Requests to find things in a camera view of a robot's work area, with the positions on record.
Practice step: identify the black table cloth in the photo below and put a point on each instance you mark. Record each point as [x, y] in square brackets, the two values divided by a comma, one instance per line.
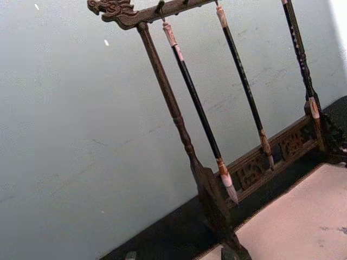
[176, 230]

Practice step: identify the dark carved wooden brush rack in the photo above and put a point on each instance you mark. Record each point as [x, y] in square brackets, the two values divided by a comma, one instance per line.
[162, 81]

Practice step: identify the black calligraphy brush, dark tip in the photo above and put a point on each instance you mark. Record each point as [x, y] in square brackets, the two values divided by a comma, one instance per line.
[244, 81]

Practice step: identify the pale felt writing mat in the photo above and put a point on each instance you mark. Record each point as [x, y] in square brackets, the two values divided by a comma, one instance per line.
[298, 216]

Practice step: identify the black speckled calligraphy brush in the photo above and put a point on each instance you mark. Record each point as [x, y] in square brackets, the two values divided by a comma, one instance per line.
[293, 35]

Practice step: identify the black calligraphy brush, pale ferrule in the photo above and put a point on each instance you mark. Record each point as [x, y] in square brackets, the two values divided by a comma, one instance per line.
[195, 100]

